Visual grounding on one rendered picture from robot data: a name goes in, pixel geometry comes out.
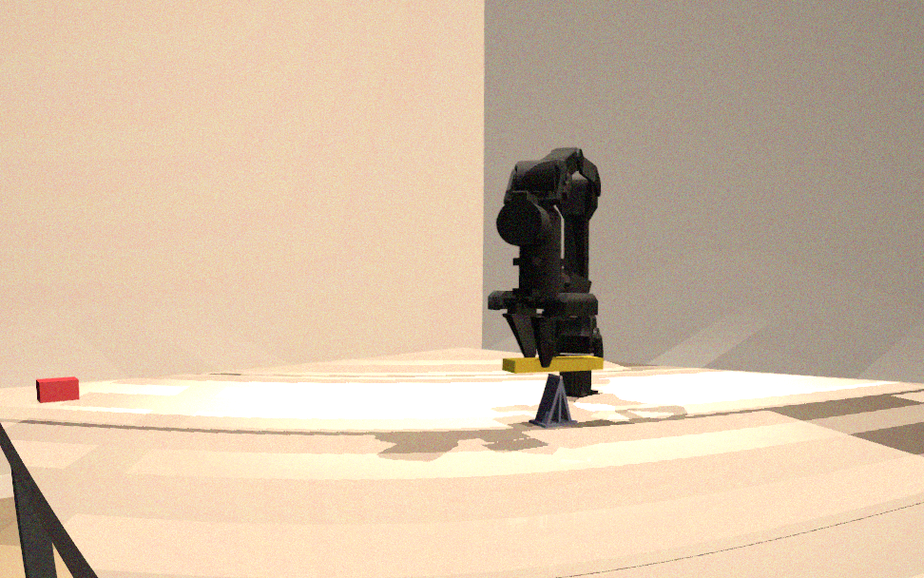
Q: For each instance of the red rectangular block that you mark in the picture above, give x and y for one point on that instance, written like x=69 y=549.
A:
x=57 y=389

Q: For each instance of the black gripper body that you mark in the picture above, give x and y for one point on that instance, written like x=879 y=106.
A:
x=539 y=288

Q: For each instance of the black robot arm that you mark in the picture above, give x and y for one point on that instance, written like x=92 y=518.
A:
x=530 y=220

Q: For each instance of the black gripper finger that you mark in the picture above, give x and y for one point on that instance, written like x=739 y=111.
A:
x=522 y=330
x=547 y=333

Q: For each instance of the yellow bar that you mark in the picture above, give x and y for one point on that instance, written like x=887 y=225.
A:
x=528 y=365

